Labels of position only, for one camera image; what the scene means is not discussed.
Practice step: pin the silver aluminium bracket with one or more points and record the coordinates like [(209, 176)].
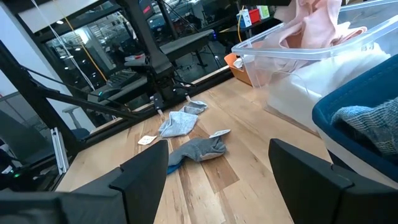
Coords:
[(59, 149)]

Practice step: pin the white paper tag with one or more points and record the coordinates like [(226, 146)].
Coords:
[(220, 133), (147, 140)]

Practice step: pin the grey office chair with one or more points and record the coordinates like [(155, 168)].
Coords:
[(73, 109)]

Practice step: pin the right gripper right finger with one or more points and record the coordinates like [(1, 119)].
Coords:
[(311, 193)]

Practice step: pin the blue plaid cloth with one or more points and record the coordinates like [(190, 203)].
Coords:
[(373, 121)]

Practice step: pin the black keyboard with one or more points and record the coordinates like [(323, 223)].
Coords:
[(122, 79)]

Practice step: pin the clear plastic bin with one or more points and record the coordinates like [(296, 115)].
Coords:
[(311, 53)]

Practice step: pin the green and white box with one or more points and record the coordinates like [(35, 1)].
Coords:
[(264, 12)]

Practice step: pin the pale pink cloth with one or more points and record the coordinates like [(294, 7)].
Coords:
[(311, 25)]

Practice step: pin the light grey sock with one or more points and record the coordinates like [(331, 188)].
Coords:
[(196, 107), (178, 124)]

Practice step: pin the dark grey computer desk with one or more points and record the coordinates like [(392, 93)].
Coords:
[(133, 88)]

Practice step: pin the orange plastic bin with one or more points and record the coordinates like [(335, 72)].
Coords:
[(239, 76)]

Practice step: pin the grey rounded side table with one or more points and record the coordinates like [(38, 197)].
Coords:
[(186, 43)]

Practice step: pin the large white cloth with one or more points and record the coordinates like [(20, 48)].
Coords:
[(311, 90)]

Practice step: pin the red box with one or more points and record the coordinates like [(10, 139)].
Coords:
[(255, 15)]

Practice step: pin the small white cloth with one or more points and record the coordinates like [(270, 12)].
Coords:
[(238, 63)]

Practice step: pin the white and blue box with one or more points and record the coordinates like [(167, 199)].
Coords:
[(244, 18)]

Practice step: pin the black computer mouse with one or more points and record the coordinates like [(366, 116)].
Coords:
[(109, 94)]

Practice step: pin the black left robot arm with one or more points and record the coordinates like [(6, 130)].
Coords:
[(155, 56)]

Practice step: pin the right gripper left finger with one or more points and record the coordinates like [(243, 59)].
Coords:
[(140, 186)]

